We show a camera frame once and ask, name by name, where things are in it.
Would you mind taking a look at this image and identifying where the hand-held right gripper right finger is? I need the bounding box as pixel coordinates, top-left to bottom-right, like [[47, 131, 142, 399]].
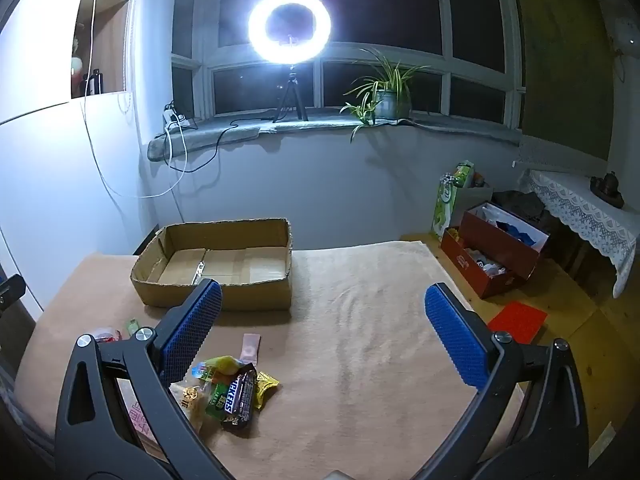
[[424, 282, 591, 480]]

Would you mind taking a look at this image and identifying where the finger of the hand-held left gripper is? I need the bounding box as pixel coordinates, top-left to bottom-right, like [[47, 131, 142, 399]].
[[0, 275, 27, 308]]

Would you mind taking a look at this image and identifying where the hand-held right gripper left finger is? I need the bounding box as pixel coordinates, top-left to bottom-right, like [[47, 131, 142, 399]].
[[55, 279, 236, 480]]

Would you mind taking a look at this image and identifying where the yellow crinkled snack packet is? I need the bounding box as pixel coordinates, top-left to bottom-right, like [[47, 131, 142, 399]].
[[200, 355, 243, 376]]

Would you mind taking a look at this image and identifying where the pink wafer packet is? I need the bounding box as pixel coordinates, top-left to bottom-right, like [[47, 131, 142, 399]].
[[240, 332, 262, 363]]

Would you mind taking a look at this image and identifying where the clear packet with gold print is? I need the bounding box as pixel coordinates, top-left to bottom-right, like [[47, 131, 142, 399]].
[[170, 382, 208, 431]]

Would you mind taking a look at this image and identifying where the green snack packet yellow print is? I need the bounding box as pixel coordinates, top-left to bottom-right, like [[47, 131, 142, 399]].
[[205, 380, 233, 418]]

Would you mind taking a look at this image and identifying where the brown chocolate bar blue label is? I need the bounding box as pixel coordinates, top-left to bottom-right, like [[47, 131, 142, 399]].
[[221, 364, 258, 431]]

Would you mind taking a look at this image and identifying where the yellow candy packet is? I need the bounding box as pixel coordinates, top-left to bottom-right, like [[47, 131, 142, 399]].
[[252, 370, 279, 411]]

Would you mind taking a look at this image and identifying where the large white packet pink print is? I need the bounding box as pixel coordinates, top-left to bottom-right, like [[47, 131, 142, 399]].
[[117, 377, 168, 461]]

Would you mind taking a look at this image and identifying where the red mat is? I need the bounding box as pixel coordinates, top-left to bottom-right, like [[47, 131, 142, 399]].
[[487, 301, 548, 345]]

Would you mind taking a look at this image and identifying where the red cardboard box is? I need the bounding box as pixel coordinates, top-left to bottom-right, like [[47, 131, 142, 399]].
[[440, 202, 551, 301]]

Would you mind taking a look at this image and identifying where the green carton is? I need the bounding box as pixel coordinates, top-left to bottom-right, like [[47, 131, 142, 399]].
[[432, 172, 458, 241]]

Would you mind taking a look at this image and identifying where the green snack bag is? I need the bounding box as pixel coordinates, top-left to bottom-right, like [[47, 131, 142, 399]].
[[452, 160, 476, 187]]

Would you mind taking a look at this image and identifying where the lace covered side table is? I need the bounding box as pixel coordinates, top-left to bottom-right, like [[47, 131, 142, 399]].
[[517, 169, 640, 298]]

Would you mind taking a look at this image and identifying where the dark teapot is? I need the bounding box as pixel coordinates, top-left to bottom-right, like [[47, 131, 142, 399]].
[[590, 171, 626, 209]]

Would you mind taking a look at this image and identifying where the white power strip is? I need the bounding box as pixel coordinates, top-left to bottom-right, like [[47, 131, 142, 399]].
[[162, 109, 198, 131]]

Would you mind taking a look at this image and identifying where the potted spider plant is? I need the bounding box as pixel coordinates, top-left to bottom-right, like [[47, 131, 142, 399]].
[[340, 47, 431, 141]]

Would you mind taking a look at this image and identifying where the looped white cable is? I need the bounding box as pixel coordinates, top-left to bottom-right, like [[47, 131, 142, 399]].
[[164, 125, 190, 174]]

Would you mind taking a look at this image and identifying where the black cable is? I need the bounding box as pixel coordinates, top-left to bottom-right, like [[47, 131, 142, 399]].
[[187, 118, 274, 174]]

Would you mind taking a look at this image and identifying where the long white cable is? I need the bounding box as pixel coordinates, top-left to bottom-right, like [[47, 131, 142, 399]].
[[80, 0, 176, 200]]

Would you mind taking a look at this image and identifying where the wooden wall shelf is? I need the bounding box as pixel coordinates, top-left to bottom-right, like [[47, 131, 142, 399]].
[[70, 0, 138, 100]]

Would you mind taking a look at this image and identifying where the white ring light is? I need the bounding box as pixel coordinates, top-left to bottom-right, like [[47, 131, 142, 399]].
[[248, 0, 332, 66]]

